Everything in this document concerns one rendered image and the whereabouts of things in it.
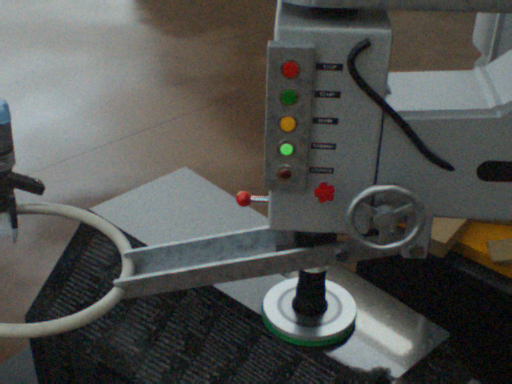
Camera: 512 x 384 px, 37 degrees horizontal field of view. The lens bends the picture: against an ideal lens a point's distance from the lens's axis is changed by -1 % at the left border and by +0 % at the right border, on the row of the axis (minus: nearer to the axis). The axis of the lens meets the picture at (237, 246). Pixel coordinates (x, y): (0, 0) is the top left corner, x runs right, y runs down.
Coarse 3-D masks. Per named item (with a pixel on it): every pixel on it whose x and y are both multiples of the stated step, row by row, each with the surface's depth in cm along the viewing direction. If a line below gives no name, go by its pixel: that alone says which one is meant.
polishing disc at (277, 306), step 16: (272, 288) 181; (288, 288) 181; (336, 288) 182; (272, 304) 177; (288, 304) 177; (336, 304) 177; (352, 304) 177; (272, 320) 172; (288, 320) 172; (304, 320) 172; (320, 320) 172; (336, 320) 172; (352, 320) 172; (304, 336) 168; (320, 336) 168; (336, 336) 170
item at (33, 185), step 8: (8, 176) 185; (16, 176) 188; (24, 176) 191; (8, 184) 186; (16, 184) 187; (24, 184) 188; (32, 184) 189; (40, 184) 191; (32, 192) 190; (40, 192) 191
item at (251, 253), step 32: (128, 256) 179; (160, 256) 178; (192, 256) 177; (224, 256) 174; (256, 256) 163; (288, 256) 161; (320, 256) 161; (352, 256) 160; (416, 256) 154; (128, 288) 170; (160, 288) 169
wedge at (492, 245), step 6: (492, 240) 216; (498, 240) 215; (504, 240) 215; (510, 240) 214; (492, 246) 214; (498, 246) 213; (504, 246) 213; (510, 246) 212; (492, 252) 211; (498, 252) 211; (504, 252) 210; (510, 252) 210; (492, 258) 210; (498, 258) 209; (504, 258) 208; (510, 258) 208
